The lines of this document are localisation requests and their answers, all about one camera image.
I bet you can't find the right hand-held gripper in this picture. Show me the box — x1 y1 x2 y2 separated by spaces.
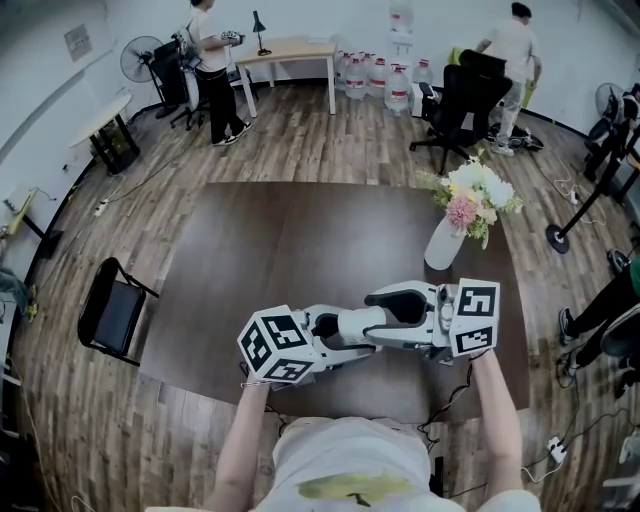
363 277 502 365

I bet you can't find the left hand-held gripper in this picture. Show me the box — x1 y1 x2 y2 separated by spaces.
236 302 385 389

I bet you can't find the person's right forearm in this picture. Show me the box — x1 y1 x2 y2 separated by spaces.
468 349 527 512

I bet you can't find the person's left forearm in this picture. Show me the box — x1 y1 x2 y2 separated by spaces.
201 381 277 512

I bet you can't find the white vase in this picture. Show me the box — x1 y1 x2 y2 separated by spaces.
423 214 469 272

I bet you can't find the person's white shirt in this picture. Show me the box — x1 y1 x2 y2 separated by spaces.
259 416 542 512

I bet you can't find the flower bouquet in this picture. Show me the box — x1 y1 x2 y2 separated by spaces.
414 149 526 251

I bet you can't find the black coat stand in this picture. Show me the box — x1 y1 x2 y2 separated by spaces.
544 118 630 255

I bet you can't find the black office chair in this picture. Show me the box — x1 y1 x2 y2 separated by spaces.
409 48 514 177
149 39 212 132

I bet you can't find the black folding chair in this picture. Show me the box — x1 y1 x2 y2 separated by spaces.
76 256 162 369

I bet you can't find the group of water jugs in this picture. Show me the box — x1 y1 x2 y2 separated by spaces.
333 46 436 113

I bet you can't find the yellow-green table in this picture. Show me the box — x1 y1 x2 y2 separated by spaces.
449 46 539 109

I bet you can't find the white water dispenser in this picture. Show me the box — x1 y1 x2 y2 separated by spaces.
386 0 417 62

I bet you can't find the light wooden desk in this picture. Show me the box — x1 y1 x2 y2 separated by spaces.
234 41 338 119

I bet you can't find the black desk lamp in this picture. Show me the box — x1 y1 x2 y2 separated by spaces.
250 10 274 58

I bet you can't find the black standing fan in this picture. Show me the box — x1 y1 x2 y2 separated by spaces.
594 81 627 119
119 34 167 119

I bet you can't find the round white table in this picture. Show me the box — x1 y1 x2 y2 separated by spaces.
68 94 142 177

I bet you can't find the light wooden side table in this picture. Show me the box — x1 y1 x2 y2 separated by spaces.
1 186 64 259

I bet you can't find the black cable bundle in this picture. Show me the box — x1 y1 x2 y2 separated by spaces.
486 121 545 154

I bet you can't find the white cable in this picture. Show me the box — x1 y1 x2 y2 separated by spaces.
521 457 554 485

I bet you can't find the white-frame office chair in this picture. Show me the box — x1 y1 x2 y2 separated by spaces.
183 64 202 112

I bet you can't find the grey wall notice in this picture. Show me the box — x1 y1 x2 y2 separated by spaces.
63 22 95 64

